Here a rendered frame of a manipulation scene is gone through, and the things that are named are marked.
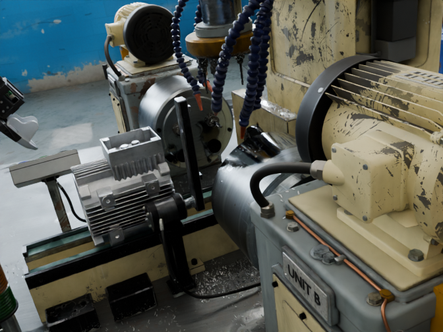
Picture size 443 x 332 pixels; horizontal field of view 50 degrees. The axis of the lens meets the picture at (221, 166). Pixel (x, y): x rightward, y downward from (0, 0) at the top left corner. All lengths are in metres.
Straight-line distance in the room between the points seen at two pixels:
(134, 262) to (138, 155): 0.26
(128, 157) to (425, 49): 0.73
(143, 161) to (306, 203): 0.48
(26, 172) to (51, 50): 5.44
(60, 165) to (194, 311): 0.51
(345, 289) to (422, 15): 0.80
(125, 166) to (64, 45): 5.63
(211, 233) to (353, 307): 0.68
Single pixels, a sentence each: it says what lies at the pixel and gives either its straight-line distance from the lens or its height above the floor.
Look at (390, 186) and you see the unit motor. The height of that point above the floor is 1.28.
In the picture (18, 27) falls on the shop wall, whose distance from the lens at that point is 6.68.
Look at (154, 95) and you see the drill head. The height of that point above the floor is 1.14.
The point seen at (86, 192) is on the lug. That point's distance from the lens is 1.03.
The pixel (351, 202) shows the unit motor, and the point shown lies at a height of 1.26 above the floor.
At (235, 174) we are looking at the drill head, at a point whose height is 1.13.
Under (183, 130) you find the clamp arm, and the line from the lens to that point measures 0.95.
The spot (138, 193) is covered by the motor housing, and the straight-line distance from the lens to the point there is 1.06.
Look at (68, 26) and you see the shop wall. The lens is 6.59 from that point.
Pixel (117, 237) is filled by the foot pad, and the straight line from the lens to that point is 1.07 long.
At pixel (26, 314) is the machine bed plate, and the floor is 0.80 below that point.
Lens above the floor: 1.53
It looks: 26 degrees down
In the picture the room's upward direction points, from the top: 8 degrees counter-clockwise
